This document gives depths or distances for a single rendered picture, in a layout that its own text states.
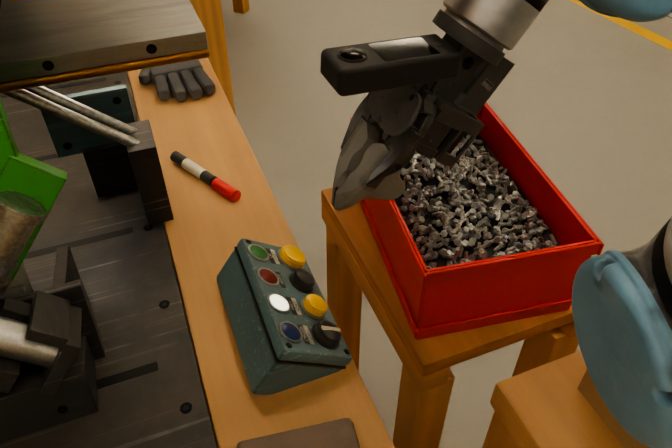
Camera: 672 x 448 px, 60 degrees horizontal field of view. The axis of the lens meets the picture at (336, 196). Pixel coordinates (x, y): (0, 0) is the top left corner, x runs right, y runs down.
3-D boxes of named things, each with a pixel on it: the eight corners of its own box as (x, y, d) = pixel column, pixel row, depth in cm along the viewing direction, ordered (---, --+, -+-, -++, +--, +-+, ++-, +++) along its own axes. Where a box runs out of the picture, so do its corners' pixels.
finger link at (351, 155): (368, 217, 62) (419, 148, 58) (325, 204, 58) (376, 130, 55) (357, 199, 64) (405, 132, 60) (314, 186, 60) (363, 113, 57)
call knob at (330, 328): (330, 327, 55) (337, 319, 55) (340, 349, 54) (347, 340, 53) (309, 324, 54) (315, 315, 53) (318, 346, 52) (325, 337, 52)
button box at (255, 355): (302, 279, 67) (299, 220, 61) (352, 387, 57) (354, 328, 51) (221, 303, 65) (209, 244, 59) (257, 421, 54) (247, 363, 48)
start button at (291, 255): (296, 253, 63) (302, 245, 63) (305, 272, 61) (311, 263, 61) (274, 248, 61) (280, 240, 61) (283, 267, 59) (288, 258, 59)
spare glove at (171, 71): (128, 58, 102) (125, 44, 101) (187, 46, 106) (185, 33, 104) (151, 112, 89) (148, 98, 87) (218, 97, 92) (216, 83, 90)
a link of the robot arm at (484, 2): (503, -18, 45) (450, -49, 51) (467, 33, 47) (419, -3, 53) (554, 23, 50) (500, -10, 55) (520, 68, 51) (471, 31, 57)
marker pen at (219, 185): (170, 163, 79) (168, 153, 78) (180, 157, 80) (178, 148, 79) (232, 205, 72) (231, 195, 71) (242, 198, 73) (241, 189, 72)
